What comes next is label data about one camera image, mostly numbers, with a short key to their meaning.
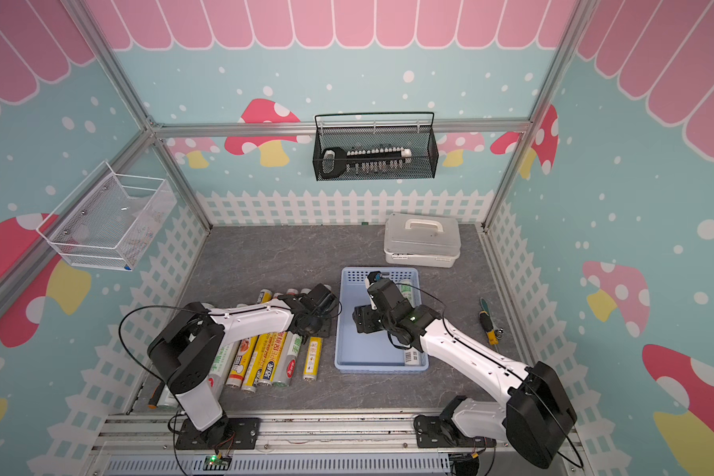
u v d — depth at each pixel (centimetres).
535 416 40
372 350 87
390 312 60
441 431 67
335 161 89
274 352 85
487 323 93
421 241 101
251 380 80
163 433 76
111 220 81
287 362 82
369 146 94
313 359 83
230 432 73
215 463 73
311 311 71
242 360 83
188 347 49
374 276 73
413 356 83
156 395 79
